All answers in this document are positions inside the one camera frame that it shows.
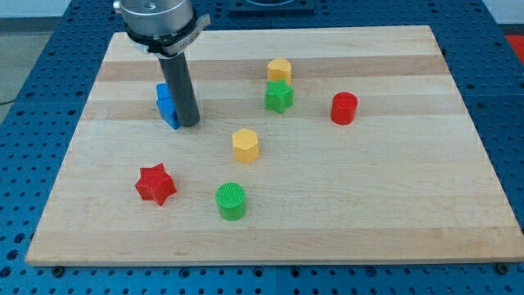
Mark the green cylinder block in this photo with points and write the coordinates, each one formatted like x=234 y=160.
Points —
x=231 y=201

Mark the blue block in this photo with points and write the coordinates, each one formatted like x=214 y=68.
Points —
x=166 y=106

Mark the red cylinder block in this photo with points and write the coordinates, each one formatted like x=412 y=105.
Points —
x=344 y=106

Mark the yellow heart block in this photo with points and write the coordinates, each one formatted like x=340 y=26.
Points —
x=279 y=69

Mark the wooden board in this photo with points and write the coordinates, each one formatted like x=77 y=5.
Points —
x=407 y=182

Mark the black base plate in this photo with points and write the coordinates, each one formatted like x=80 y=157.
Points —
x=245 y=7

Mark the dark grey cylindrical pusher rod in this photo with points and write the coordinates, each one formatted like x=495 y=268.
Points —
x=178 y=79

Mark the red star block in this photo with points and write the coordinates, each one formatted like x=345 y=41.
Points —
x=155 y=184

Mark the yellow hexagon block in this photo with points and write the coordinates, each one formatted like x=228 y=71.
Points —
x=245 y=146

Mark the green star block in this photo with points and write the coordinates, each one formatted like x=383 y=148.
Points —
x=278 y=96

